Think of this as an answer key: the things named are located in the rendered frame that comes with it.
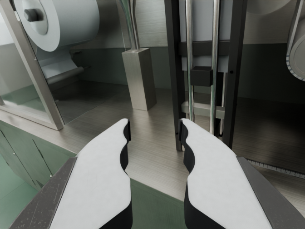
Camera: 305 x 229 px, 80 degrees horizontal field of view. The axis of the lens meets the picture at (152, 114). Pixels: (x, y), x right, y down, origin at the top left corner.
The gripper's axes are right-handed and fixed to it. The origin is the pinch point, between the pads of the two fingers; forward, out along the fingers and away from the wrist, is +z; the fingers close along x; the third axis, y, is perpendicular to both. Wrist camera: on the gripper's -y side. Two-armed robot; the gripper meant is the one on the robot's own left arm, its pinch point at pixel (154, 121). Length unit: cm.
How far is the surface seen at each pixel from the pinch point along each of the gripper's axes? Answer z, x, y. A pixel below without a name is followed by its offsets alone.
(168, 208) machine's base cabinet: 23, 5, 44
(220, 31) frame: 32.5, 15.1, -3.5
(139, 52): 66, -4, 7
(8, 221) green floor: 79, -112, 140
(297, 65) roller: 32.4, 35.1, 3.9
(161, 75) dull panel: 92, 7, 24
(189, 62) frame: 33.9, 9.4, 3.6
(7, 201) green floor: 97, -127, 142
